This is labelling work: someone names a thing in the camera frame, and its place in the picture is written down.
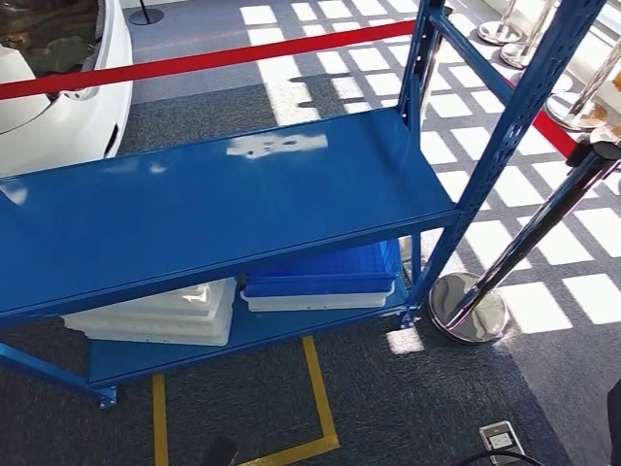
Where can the blue metal shelf rack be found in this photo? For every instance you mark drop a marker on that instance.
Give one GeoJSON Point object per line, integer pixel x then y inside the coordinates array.
{"type": "Point", "coordinates": [194, 206]}

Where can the blue plastic crate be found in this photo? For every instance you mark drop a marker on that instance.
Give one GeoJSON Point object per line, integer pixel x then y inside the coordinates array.
{"type": "Point", "coordinates": [330, 270]}

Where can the black robot body plate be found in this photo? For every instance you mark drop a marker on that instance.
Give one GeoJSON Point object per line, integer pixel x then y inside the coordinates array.
{"type": "Point", "coordinates": [218, 453]}

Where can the dark round stanchion base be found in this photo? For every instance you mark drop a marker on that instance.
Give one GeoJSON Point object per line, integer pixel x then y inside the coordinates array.
{"type": "Point", "coordinates": [146, 17]}

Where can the steel floor socket box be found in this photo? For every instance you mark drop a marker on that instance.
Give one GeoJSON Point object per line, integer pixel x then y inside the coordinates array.
{"type": "Point", "coordinates": [499, 440]}

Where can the white car body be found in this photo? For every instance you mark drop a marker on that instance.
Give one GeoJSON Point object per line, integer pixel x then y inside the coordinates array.
{"type": "Point", "coordinates": [58, 141]}

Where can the yellow translucent container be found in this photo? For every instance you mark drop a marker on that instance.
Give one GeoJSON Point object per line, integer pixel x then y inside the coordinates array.
{"type": "Point", "coordinates": [617, 80]}

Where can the chrome stanchion post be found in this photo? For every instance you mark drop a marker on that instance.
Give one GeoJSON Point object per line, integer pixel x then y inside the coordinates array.
{"type": "Point", "coordinates": [533, 231]}
{"type": "Point", "coordinates": [429, 77]}

